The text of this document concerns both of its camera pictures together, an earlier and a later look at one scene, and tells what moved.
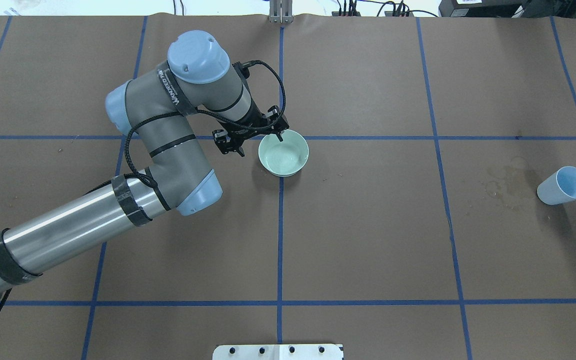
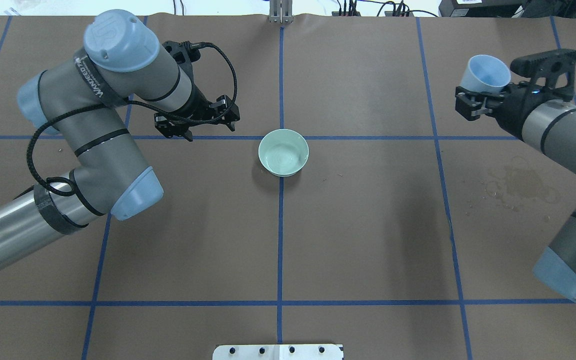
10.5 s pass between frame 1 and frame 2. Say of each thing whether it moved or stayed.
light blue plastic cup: moved
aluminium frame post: stayed
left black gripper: moved
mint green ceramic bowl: stayed
